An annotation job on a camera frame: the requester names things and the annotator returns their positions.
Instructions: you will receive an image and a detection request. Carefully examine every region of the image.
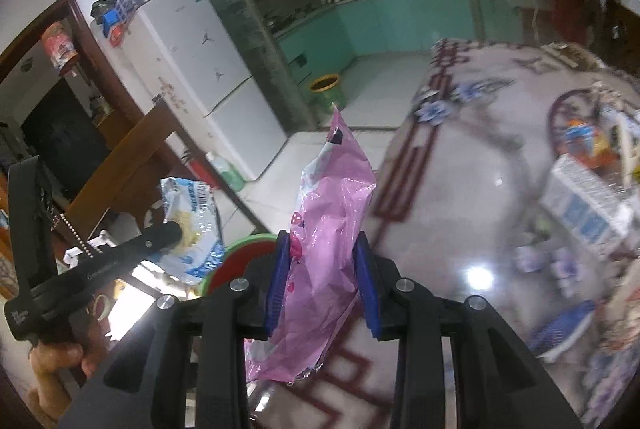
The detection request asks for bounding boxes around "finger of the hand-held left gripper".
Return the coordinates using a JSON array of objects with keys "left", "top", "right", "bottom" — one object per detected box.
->
[{"left": 117, "top": 221, "right": 183, "bottom": 262}]

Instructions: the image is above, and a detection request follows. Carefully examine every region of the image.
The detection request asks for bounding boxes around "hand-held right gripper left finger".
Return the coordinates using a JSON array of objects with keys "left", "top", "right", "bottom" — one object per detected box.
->
[{"left": 60, "top": 231, "right": 291, "bottom": 429}]

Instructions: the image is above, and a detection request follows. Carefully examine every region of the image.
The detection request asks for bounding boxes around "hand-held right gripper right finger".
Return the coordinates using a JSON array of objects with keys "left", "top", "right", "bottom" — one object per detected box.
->
[{"left": 352, "top": 233, "right": 583, "bottom": 429}]

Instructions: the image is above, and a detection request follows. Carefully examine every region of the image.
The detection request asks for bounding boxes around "blue and white snack bag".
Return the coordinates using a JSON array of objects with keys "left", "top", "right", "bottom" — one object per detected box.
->
[{"left": 160, "top": 177, "right": 228, "bottom": 286}]

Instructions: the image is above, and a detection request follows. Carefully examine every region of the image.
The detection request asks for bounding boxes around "red basin with green rim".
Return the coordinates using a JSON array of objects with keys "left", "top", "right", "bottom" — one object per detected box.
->
[{"left": 194, "top": 234, "right": 278, "bottom": 297}]

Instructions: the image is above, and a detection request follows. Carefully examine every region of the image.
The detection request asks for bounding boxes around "pink plastic bag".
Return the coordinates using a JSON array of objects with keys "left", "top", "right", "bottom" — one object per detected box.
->
[{"left": 245, "top": 106, "right": 378, "bottom": 385}]

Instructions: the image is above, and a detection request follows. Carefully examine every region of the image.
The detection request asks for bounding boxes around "person's left forearm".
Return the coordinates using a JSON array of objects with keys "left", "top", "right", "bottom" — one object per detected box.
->
[{"left": 27, "top": 384, "right": 61, "bottom": 429}]

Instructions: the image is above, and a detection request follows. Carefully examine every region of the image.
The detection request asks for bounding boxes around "person's left hand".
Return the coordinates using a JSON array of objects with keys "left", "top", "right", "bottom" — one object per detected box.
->
[{"left": 29, "top": 340, "right": 108, "bottom": 425}]

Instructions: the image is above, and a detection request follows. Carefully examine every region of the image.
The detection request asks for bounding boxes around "white plastic stand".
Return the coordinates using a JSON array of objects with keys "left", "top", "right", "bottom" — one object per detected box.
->
[{"left": 65, "top": 231, "right": 113, "bottom": 270}]

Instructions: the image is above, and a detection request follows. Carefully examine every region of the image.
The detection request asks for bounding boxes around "red fire extinguisher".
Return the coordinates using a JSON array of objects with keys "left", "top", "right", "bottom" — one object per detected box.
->
[{"left": 182, "top": 154, "right": 221, "bottom": 190}]

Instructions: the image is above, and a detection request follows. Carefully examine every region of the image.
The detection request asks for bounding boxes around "wooden chair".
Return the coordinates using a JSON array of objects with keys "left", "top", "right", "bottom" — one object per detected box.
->
[{"left": 65, "top": 101, "right": 211, "bottom": 240}]

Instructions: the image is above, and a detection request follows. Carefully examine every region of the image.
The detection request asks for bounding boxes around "green plastic bottle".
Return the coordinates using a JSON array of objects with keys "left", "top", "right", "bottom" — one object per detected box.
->
[{"left": 206, "top": 152, "right": 246, "bottom": 194}]

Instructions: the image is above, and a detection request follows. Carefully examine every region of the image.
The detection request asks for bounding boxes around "floral table cover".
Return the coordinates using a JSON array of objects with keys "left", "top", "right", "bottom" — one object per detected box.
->
[{"left": 245, "top": 36, "right": 640, "bottom": 429}]

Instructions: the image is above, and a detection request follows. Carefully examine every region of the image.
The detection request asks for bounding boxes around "white refrigerator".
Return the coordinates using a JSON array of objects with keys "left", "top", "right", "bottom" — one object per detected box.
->
[{"left": 90, "top": 0, "right": 288, "bottom": 182}]

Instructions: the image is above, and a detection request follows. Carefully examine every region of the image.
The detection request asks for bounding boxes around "green bucket with yellow rim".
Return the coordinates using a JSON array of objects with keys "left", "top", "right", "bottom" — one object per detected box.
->
[{"left": 307, "top": 73, "right": 346, "bottom": 117}]

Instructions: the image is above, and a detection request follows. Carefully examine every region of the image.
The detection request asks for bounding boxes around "blue plastic basket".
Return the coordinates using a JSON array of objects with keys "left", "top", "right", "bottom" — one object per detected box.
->
[{"left": 100, "top": 0, "right": 142, "bottom": 34}]

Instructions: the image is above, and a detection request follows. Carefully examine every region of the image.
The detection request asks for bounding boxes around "white and blue box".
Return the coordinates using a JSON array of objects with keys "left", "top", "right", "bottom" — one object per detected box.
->
[{"left": 542, "top": 154, "right": 633, "bottom": 245}]

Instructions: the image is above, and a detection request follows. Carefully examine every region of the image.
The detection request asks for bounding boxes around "orange snack packet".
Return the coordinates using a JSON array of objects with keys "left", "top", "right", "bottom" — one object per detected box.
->
[{"left": 562, "top": 119, "right": 613, "bottom": 170}]

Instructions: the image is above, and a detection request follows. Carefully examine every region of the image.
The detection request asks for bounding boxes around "teal kitchen cabinet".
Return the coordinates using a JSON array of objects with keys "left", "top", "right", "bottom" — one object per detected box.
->
[{"left": 277, "top": 0, "right": 476, "bottom": 84}]

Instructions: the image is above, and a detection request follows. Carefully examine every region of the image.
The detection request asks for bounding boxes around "metal bead chain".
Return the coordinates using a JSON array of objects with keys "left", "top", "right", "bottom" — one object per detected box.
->
[{"left": 52, "top": 214, "right": 96, "bottom": 260}]

